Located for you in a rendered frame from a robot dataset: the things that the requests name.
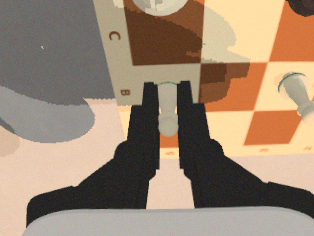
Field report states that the orange and cream chessboard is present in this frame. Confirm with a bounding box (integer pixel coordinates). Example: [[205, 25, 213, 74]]
[[93, 0, 314, 157]]

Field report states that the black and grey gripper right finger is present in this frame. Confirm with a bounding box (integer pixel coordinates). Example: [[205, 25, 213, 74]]
[[177, 81, 314, 219]]

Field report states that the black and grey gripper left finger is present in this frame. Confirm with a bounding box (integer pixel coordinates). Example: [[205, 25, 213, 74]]
[[26, 82, 160, 228]]

